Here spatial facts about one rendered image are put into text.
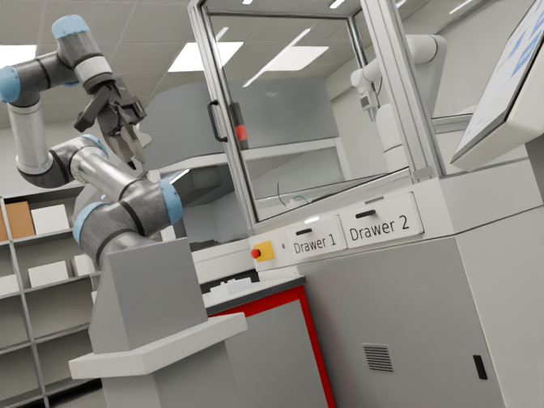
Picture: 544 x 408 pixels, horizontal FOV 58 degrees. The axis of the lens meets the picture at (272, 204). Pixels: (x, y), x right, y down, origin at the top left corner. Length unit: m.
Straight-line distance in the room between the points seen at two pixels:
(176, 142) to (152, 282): 1.40
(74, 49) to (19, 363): 4.61
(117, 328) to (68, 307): 4.54
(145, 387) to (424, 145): 0.85
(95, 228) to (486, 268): 0.95
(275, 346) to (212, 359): 0.60
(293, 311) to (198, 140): 1.08
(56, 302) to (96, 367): 4.49
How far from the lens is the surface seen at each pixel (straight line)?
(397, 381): 1.59
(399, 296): 1.46
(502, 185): 1.47
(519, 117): 0.69
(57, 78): 1.29
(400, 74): 1.34
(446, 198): 1.28
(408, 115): 1.31
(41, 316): 5.57
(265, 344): 1.67
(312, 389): 1.78
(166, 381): 1.04
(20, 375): 5.59
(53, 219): 5.19
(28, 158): 1.48
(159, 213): 1.24
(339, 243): 1.56
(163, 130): 2.41
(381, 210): 1.39
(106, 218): 1.21
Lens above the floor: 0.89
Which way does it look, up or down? 5 degrees up
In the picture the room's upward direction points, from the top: 15 degrees counter-clockwise
